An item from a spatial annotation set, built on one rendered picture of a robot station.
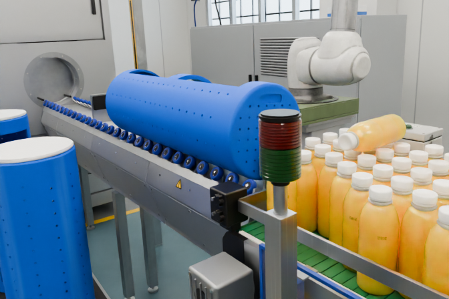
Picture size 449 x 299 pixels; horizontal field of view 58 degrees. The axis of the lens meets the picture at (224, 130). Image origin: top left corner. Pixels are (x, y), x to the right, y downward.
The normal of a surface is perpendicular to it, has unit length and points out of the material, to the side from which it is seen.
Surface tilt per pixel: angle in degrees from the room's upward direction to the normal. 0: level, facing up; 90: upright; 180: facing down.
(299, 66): 88
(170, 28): 90
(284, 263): 90
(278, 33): 90
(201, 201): 70
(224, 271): 0
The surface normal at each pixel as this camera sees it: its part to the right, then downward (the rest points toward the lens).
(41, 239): 0.42, 0.20
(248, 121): 0.61, 0.16
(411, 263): -0.75, 0.18
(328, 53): -0.82, -0.02
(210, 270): -0.04, -0.97
